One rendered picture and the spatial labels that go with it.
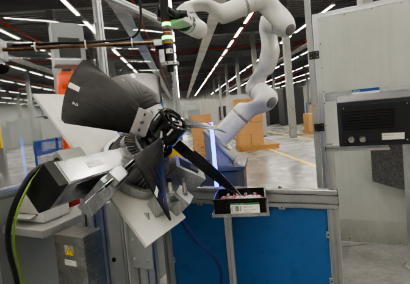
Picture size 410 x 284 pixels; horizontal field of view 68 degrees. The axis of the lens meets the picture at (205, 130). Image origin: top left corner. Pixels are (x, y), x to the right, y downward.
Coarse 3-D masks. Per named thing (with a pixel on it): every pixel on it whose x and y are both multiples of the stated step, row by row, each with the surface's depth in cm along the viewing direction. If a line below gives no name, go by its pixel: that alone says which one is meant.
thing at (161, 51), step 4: (156, 40) 113; (160, 40) 113; (156, 44) 113; (160, 44) 114; (156, 48) 113; (160, 48) 113; (160, 52) 114; (160, 56) 114; (160, 60) 114; (164, 60) 114; (164, 64) 113; (168, 64) 113; (172, 64) 113; (176, 64) 114
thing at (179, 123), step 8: (160, 112) 103; (168, 112) 107; (176, 112) 111; (152, 120) 105; (160, 120) 102; (168, 120) 103; (176, 120) 108; (184, 120) 110; (152, 128) 104; (160, 128) 102; (168, 128) 101; (176, 128) 102; (184, 128) 106; (152, 136) 105; (168, 136) 103; (176, 136) 104; (144, 144) 104; (168, 144) 105; (168, 152) 109
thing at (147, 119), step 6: (138, 108) 102; (138, 114) 102; (150, 114) 105; (138, 120) 102; (144, 120) 103; (150, 120) 105; (132, 126) 101; (138, 126) 102; (144, 126) 103; (132, 132) 101; (138, 132) 102; (144, 132) 103
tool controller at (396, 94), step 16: (352, 96) 123; (368, 96) 119; (384, 96) 114; (400, 96) 111; (352, 112) 118; (368, 112) 116; (384, 112) 113; (400, 112) 112; (352, 128) 120; (368, 128) 118; (384, 128) 116; (400, 128) 113; (352, 144) 122; (368, 144) 120; (384, 144) 118; (400, 144) 116
